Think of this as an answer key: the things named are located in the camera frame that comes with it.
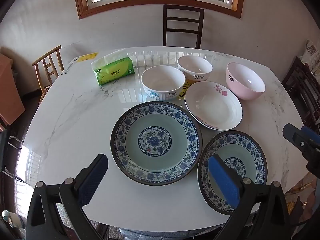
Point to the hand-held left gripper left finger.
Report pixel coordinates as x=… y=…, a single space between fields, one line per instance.
x=92 y=180

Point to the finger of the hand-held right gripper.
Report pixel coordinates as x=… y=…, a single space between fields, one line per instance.
x=310 y=133
x=291 y=135

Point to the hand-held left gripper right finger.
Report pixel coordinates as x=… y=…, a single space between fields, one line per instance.
x=222 y=180

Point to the small blue patterned plate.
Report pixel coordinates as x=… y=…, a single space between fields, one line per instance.
x=250 y=162

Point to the pink bowl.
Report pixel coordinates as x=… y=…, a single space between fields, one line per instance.
x=245 y=80

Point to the large blue patterned plate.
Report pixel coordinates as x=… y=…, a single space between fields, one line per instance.
x=156 y=142

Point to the white plate with pink flowers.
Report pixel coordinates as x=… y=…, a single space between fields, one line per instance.
x=212 y=105

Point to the white bowl with orange band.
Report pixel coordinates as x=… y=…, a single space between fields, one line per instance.
x=195 y=67

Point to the white bowl with blue cartoon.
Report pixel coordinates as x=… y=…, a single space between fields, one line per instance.
x=162 y=80

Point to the dark wooden furniture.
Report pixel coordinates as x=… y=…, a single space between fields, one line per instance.
x=305 y=90

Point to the newspaper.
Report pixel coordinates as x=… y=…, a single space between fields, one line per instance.
x=311 y=50

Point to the round yellow warning sticker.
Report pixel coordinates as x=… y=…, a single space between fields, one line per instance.
x=183 y=92

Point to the green tissue pack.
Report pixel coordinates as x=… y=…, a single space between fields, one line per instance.
x=115 y=71

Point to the yellow rectangular label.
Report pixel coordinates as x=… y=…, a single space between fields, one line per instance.
x=86 y=57

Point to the light wooden chair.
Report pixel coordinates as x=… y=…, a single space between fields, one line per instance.
x=46 y=56

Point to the dark wooden chair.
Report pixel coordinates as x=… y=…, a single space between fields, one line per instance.
x=183 y=11

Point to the black chair with metal frame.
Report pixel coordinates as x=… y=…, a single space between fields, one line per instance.
x=3 y=152

